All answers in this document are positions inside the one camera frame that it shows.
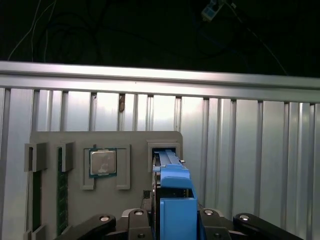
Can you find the silver CPU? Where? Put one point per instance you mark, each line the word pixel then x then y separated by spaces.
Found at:
pixel 103 162

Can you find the green RAM stick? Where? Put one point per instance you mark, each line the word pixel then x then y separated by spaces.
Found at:
pixel 62 190

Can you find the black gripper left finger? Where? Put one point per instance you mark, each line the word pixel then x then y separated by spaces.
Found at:
pixel 140 225

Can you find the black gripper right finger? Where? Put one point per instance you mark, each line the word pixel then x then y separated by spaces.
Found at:
pixel 212 225

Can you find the hard disk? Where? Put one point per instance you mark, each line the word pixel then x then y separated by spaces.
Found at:
pixel 175 212

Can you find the grey parts rack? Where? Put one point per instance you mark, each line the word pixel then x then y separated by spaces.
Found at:
pixel 137 162

